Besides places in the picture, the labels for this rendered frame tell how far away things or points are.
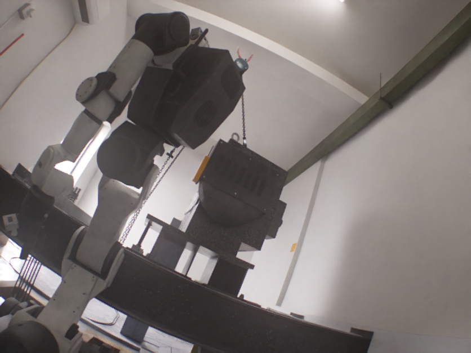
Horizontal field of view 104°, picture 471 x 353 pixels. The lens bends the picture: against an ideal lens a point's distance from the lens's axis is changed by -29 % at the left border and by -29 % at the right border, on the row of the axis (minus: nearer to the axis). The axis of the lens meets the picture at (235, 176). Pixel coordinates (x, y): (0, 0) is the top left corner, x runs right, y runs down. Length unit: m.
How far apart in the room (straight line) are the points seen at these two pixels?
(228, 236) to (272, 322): 0.62
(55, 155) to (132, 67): 0.30
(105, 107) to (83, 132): 0.09
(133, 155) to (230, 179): 0.95
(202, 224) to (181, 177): 2.62
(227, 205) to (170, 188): 2.63
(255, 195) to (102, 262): 0.99
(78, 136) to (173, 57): 0.36
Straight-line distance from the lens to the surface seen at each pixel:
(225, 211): 1.48
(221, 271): 1.98
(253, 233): 1.67
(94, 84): 0.71
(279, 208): 1.80
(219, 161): 1.54
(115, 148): 0.67
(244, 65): 2.39
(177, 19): 0.76
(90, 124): 0.71
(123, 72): 0.71
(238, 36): 2.61
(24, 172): 1.45
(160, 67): 0.83
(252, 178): 1.58
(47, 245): 1.28
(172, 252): 2.11
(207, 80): 0.74
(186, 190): 4.07
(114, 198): 0.89
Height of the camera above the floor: 0.67
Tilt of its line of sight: 24 degrees up
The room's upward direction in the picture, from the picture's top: 24 degrees clockwise
